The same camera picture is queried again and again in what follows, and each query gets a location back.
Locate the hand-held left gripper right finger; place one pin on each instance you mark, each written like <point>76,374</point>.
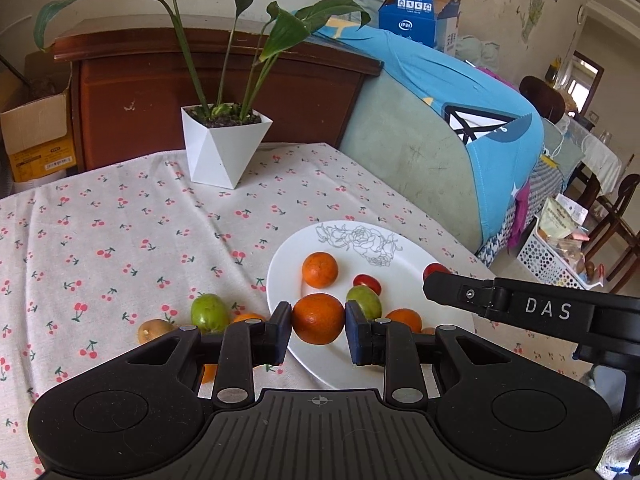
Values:
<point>359,332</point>

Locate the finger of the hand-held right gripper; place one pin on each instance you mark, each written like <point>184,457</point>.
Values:
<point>460,292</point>

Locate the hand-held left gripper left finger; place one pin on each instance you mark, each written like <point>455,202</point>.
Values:
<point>277,332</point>

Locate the red cherry tomato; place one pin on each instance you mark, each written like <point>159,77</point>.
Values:
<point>434,269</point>
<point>368,284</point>

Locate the orange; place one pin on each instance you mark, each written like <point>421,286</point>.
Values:
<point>247,318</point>
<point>318,318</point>
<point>404,319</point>
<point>320,270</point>

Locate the white plate with line drawing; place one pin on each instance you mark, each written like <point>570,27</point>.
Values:
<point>290,280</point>

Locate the small green jujube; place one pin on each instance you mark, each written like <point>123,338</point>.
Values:
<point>364,300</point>

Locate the white perforated basket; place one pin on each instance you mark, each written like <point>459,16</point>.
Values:
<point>547,257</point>

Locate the large green jujube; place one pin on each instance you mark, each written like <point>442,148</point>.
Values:
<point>210,312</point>

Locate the beige snack packet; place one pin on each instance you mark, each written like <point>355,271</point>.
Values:
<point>560,217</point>

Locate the dark wooden chair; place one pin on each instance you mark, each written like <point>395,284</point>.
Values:
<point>540,92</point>
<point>617,225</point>

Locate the purple cloth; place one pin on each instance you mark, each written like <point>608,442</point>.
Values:
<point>520,210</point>

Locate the white mesh cloth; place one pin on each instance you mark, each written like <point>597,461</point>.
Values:
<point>622,452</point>

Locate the pale green sofa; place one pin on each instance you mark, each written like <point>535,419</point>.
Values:
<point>415,150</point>

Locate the table with lace cloth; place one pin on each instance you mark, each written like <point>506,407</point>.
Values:
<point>597,155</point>

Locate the glass jar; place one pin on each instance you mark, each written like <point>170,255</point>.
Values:
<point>605,137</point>

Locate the white faceted plant pot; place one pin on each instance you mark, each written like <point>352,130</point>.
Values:
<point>225,150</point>

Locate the cherry print tablecloth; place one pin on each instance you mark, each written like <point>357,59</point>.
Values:
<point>100,240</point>

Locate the blue printed shirt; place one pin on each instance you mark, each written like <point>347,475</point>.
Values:
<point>440,75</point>

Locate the dark wooden cabinet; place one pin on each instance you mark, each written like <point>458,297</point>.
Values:
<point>140,95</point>

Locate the blue and white carton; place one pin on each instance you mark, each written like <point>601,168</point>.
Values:
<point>420,15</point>

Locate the green leafy houseplant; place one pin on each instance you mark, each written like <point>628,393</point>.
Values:
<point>280,25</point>

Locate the open cardboard box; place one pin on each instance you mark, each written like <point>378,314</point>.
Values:
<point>35,125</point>

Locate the wall sticker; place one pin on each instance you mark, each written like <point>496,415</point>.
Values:
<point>532,10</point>

